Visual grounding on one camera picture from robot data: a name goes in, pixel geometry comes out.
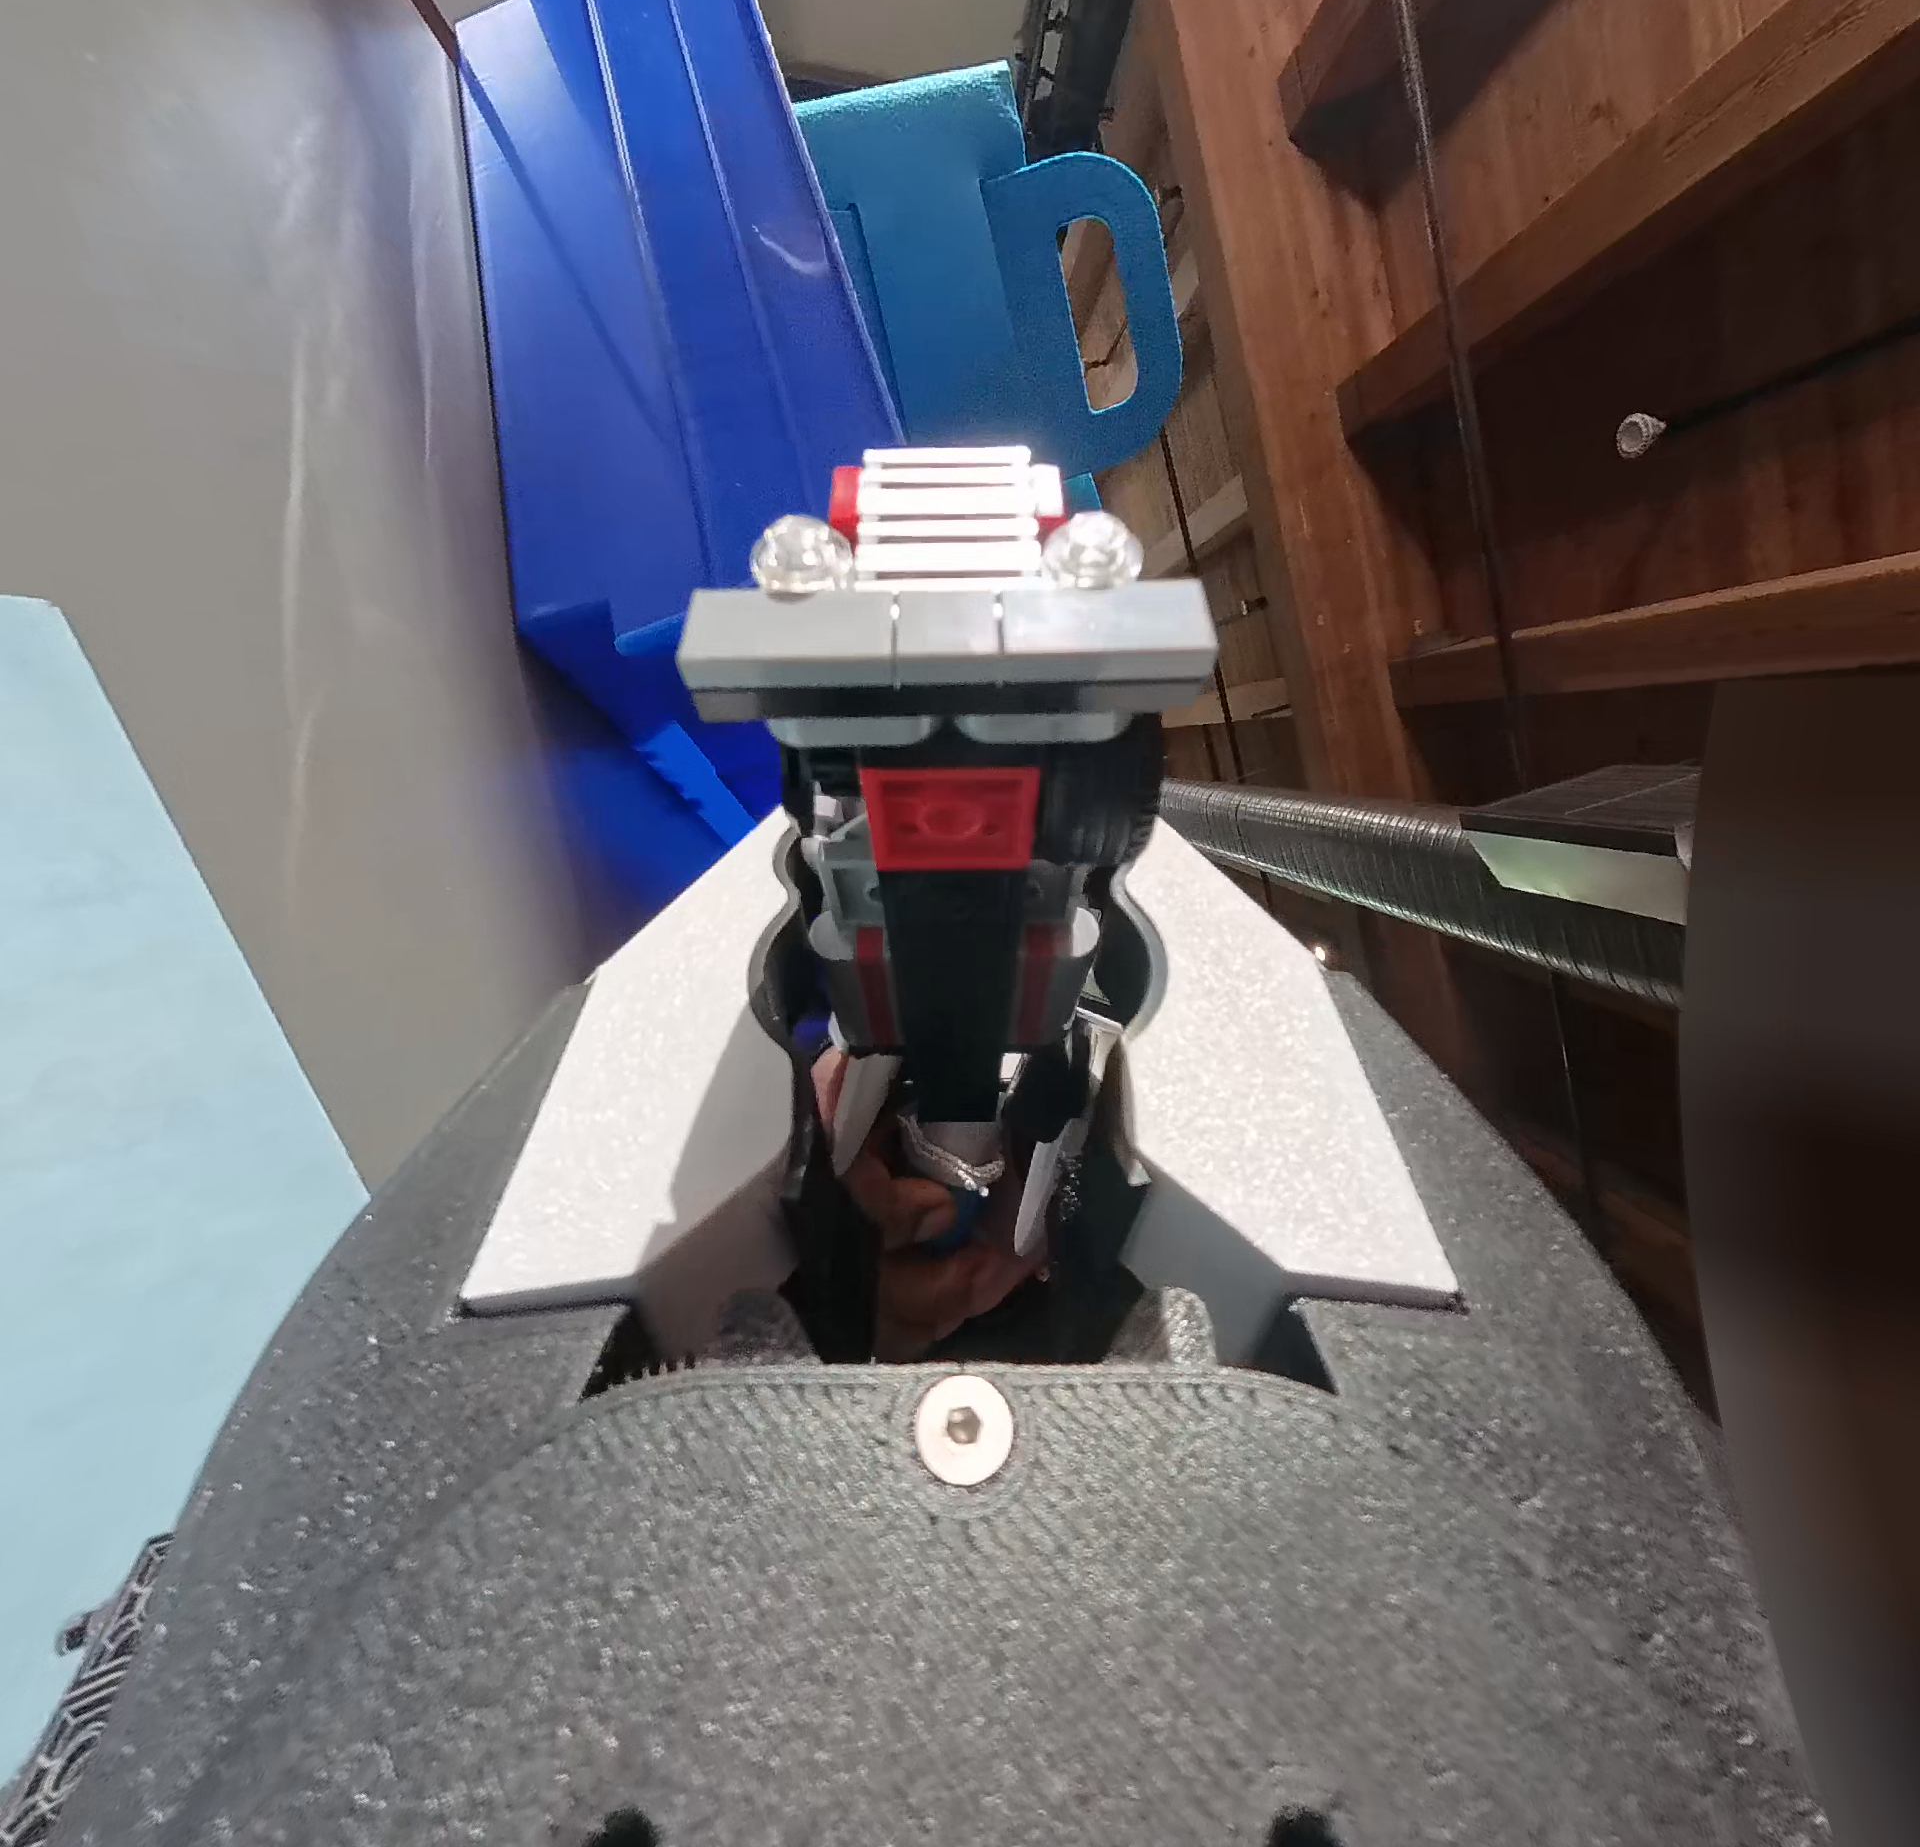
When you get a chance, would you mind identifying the flexible metal duct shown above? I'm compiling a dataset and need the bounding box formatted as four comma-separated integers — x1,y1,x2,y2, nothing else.
1157,773,1690,1026

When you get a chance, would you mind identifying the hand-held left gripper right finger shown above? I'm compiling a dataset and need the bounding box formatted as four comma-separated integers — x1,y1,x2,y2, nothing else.
1103,810,1467,1365

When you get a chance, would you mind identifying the toy brick truck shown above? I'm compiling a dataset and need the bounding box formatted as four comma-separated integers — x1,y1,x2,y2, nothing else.
674,440,1222,1131

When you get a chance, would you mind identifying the black hanging cable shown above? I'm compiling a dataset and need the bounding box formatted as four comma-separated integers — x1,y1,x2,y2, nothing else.
1385,0,1522,829

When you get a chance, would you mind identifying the wooden shelf unit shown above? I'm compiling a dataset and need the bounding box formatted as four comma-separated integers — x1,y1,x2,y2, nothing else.
1116,0,1920,1413

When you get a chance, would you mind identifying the teal felt bag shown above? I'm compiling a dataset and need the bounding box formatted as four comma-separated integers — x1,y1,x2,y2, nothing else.
787,57,1184,511

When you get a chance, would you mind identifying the blue plastic bin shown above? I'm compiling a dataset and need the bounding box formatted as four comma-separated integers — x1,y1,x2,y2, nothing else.
516,593,787,847
449,0,911,648

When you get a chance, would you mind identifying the light blue instruction booklet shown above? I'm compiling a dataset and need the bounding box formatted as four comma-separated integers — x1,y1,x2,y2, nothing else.
0,593,371,1847

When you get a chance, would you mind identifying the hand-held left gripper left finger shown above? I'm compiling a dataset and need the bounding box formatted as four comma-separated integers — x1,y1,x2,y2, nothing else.
457,803,844,1365

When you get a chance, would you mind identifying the dark blurred post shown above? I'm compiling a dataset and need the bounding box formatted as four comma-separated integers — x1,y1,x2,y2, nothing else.
1678,680,1920,1847

